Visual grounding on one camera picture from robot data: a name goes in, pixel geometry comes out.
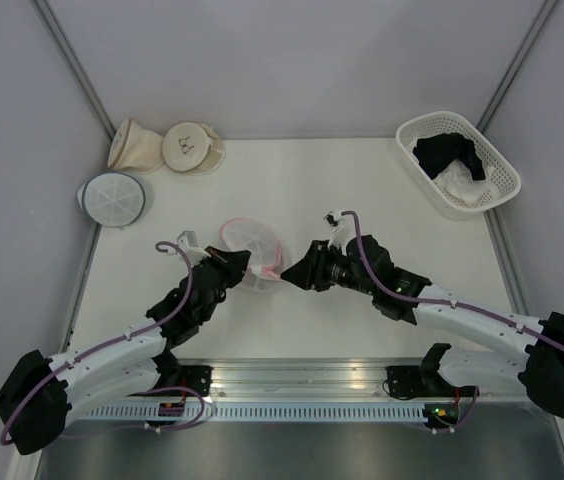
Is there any white slotted cable duct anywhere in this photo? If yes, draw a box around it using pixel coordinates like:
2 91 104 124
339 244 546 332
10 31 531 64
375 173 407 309
82 401 426 423

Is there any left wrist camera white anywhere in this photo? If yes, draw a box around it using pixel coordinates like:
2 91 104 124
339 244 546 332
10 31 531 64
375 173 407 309
176 230 210 265

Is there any left aluminium frame post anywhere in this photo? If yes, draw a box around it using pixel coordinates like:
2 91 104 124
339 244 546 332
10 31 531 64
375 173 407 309
30 0 116 140

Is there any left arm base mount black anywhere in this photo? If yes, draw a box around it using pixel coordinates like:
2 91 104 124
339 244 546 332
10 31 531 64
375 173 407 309
154 365 213 397

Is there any pink-trimmed mesh laundry bag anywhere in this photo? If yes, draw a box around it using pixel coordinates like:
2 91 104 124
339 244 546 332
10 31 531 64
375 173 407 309
219 218 285 293

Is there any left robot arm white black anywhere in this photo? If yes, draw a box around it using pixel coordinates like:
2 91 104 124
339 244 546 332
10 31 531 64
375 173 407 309
0 241 251 455

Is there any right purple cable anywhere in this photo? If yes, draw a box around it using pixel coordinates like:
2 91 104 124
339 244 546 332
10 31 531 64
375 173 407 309
339 210 564 436

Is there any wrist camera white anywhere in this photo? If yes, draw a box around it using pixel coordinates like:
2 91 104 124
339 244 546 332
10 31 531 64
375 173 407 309
324 210 355 249
176 230 210 265

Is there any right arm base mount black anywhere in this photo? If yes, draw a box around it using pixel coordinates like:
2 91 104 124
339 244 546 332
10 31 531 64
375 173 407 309
384 365 475 400

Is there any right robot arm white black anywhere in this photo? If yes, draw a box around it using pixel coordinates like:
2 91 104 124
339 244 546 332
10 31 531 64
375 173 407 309
281 235 564 419

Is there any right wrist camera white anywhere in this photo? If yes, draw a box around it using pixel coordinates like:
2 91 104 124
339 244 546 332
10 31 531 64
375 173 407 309
324 210 355 249

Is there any aluminium mounting rail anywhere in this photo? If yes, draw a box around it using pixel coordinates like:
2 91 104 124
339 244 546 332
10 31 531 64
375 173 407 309
111 357 564 401

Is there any grey-trimmed mesh laundry bag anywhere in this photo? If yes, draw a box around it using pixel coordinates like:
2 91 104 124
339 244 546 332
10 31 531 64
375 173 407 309
77 171 154 228

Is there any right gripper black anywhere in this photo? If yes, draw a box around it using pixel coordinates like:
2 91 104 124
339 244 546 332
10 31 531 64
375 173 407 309
280 239 376 296

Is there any right aluminium frame post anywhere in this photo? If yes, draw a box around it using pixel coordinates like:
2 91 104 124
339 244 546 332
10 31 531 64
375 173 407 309
477 0 562 133

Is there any aluminium frame post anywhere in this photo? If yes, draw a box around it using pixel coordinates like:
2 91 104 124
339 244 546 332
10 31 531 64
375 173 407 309
30 0 116 140
477 0 562 133

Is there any black garment in basket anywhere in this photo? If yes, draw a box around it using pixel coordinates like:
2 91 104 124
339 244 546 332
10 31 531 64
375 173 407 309
412 133 486 181

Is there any white garment in basket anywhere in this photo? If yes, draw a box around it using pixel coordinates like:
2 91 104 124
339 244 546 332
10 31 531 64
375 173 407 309
434 160 501 207

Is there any white perforated plastic basket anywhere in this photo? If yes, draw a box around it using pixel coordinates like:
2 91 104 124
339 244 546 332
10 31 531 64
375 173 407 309
395 111 521 220

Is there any beige laundry bag bra logo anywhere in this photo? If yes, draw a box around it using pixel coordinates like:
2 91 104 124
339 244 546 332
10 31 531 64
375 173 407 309
161 122 226 176

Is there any beige laundry bag left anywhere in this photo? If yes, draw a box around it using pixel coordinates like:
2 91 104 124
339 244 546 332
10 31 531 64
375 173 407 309
107 118 164 174

